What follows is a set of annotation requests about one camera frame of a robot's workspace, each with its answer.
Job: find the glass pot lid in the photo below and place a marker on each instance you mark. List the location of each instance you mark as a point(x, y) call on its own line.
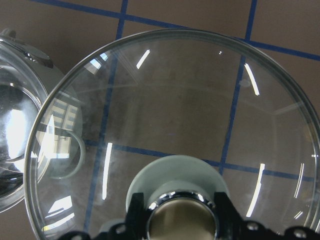
point(178, 115)

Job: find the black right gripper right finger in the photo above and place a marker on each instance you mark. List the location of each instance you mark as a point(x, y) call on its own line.
point(230, 222)

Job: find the mint green electric pot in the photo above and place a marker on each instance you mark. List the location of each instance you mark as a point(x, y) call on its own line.
point(27, 77)

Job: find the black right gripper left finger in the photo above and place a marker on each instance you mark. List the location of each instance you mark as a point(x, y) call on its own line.
point(136, 218)

